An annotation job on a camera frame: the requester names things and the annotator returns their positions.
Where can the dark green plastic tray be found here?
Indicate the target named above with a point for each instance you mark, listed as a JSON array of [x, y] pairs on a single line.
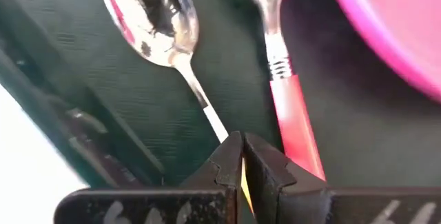
[[155, 113]]

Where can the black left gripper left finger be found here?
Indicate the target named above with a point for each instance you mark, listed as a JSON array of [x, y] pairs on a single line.
[[225, 169]]

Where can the pink round plate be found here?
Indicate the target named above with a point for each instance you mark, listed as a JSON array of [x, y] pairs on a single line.
[[396, 17]]

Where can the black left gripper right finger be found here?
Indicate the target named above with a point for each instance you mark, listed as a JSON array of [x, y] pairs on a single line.
[[282, 196]]

